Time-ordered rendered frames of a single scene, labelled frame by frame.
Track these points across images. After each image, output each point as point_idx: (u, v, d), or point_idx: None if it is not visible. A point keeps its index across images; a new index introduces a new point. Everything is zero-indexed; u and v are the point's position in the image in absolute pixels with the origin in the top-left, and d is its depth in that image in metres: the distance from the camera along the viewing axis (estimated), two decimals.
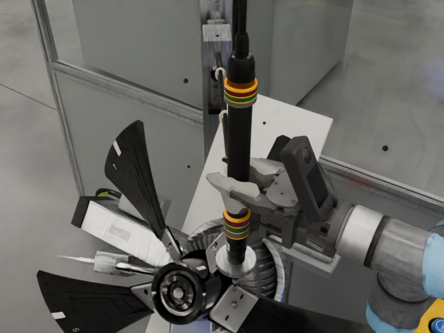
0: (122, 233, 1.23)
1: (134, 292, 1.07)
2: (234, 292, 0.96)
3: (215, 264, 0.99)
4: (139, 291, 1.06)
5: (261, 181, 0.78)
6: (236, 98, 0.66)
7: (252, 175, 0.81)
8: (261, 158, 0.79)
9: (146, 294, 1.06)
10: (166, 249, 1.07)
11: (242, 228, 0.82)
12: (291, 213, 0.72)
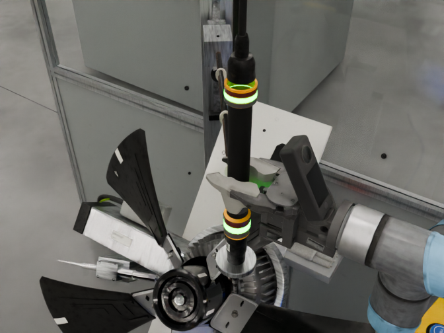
0: (123, 239, 1.25)
1: (136, 298, 1.08)
2: (233, 291, 0.97)
3: (216, 271, 1.01)
4: (140, 297, 1.08)
5: (261, 181, 0.78)
6: (236, 99, 0.66)
7: (252, 175, 0.81)
8: (261, 158, 0.79)
9: (147, 300, 1.07)
10: (167, 256, 1.08)
11: (242, 229, 0.83)
12: (291, 213, 0.72)
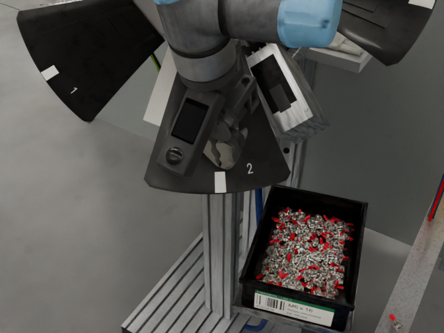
0: None
1: None
2: None
3: None
4: None
5: None
6: None
7: None
8: None
9: None
10: None
11: None
12: (228, 115, 0.67)
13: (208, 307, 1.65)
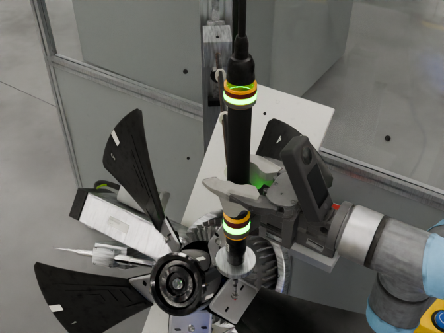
0: (121, 225, 1.22)
1: (164, 222, 1.03)
2: (232, 291, 0.97)
3: (219, 307, 0.97)
4: (166, 226, 1.03)
5: (262, 179, 0.78)
6: (235, 100, 0.67)
7: (255, 173, 0.81)
8: (265, 157, 0.80)
9: (167, 236, 1.03)
10: (216, 238, 1.01)
11: (242, 230, 0.83)
12: (291, 213, 0.72)
13: None
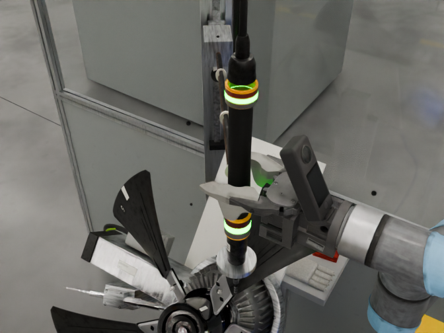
0: (129, 268, 1.32)
1: (170, 273, 1.13)
2: (236, 290, 0.97)
3: None
4: (172, 277, 1.13)
5: (264, 177, 0.78)
6: (236, 100, 0.66)
7: (258, 171, 0.81)
8: (268, 155, 0.80)
9: (173, 285, 1.13)
10: (217, 289, 1.11)
11: (242, 230, 0.83)
12: (291, 213, 0.72)
13: None
